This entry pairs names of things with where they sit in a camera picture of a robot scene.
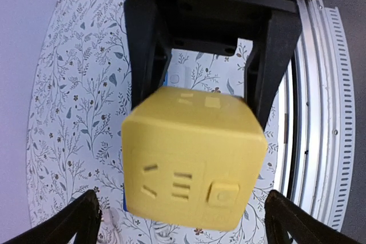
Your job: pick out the yellow cube socket adapter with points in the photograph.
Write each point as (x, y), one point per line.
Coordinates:
(191, 158)

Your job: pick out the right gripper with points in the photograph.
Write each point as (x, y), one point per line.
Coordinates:
(212, 26)

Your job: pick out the white multicolour power strip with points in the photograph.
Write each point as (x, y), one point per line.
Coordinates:
(179, 75)

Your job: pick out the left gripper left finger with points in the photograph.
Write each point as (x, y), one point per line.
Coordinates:
(78, 221)

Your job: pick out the blue cube socket adapter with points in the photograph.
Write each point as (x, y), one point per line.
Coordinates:
(124, 206)

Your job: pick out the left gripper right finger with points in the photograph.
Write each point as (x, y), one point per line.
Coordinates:
(284, 221)

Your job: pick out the floral table mat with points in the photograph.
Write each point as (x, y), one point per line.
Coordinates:
(81, 95)

